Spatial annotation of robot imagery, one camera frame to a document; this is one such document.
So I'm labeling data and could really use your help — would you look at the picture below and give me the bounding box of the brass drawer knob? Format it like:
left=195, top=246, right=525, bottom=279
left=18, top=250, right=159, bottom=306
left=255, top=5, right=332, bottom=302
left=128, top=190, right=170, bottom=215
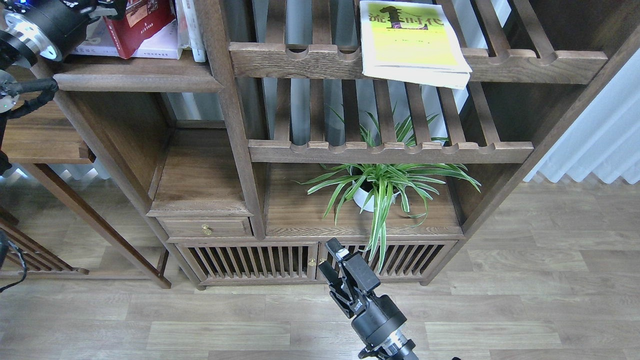
left=201, top=224, right=213, bottom=236

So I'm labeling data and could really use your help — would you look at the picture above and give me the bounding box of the white lavender book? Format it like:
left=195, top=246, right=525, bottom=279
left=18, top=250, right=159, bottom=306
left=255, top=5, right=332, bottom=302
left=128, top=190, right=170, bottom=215
left=71, top=19, right=183, bottom=60

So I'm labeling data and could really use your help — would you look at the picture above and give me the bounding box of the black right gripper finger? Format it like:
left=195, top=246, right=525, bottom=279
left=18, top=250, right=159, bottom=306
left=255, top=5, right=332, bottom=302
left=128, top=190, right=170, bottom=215
left=326, top=238, right=380, bottom=297
left=318, top=260, right=363, bottom=319

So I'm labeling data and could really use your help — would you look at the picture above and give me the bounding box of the white upright book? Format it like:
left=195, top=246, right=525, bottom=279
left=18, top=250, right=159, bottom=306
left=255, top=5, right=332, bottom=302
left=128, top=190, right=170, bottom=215
left=174, top=0, right=207, bottom=63

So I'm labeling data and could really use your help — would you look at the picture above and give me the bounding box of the dark wooden bookshelf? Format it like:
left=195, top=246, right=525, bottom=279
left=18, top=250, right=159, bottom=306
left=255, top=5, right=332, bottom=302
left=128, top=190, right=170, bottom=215
left=30, top=0, right=639, bottom=288

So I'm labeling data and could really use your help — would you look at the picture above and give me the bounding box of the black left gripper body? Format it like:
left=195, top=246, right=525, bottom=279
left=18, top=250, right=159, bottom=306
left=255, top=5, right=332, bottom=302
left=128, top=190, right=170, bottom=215
left=20, top=0, right=127, bottom=48

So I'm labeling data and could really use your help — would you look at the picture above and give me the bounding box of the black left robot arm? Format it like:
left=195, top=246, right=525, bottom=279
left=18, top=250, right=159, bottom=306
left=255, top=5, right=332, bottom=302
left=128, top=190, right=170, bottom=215
left=1, top=0, right=161, bottom=279

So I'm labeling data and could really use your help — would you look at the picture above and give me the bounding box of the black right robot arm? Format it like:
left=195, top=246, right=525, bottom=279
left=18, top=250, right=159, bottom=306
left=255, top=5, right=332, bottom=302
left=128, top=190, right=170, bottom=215
left=318, top=238, right=418, bottom=360

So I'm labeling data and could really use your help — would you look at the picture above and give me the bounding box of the yellow green book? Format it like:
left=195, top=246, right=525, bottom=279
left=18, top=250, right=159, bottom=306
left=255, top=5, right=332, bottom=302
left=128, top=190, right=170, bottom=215
left=359, top=0, right=472, bottom=90

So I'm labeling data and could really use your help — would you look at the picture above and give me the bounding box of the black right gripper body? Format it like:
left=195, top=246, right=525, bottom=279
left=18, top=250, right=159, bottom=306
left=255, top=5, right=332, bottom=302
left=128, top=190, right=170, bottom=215
left=351, top=295, right=407, bottom=347

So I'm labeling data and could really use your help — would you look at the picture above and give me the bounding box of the red book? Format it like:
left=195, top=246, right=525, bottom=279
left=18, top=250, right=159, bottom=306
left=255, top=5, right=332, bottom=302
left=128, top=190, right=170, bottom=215
left=104, top=0, right=175, bottom=59

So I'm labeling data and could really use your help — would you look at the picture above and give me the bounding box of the green spider plant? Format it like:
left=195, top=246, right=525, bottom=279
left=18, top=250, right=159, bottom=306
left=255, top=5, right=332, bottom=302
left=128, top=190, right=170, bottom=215
left=298, top=102, right=482, bottom=273

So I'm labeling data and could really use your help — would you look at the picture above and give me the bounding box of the white plant pot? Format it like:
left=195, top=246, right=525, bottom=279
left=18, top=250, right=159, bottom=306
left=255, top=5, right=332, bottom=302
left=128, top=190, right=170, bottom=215
left=353, top=180, right=400, bottom=213

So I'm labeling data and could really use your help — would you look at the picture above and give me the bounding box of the white curtain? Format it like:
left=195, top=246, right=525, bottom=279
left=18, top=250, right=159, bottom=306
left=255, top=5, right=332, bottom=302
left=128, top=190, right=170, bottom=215
left=524, top=50, right=640, bottom=184

